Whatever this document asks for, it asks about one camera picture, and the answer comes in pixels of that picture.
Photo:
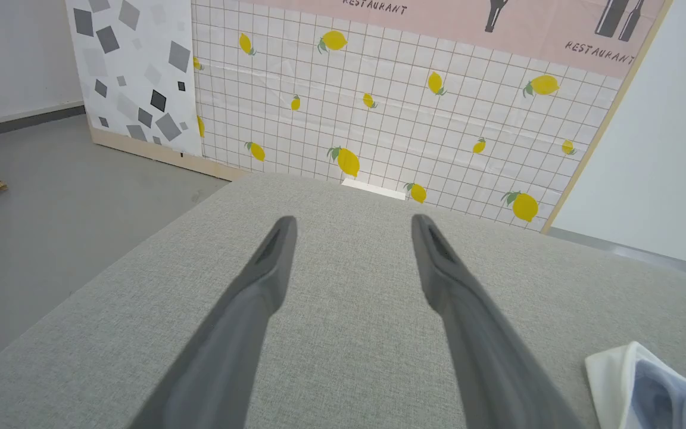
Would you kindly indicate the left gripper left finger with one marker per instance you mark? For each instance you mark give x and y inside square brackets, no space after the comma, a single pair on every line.
[230,339]

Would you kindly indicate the light blue polo shirt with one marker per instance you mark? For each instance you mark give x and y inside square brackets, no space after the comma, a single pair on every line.
[646,393]

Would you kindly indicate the lemon print grid wall panel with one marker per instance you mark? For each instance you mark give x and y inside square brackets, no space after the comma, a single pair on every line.
[408,119]

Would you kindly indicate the grey terrazzo print panel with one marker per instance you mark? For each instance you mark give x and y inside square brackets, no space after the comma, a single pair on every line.
[134,71]

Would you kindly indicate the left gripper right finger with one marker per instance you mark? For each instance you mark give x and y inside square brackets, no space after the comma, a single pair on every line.
[480,345]

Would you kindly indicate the grey fabric sofa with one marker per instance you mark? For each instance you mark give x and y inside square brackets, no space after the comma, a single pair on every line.
[349,328]

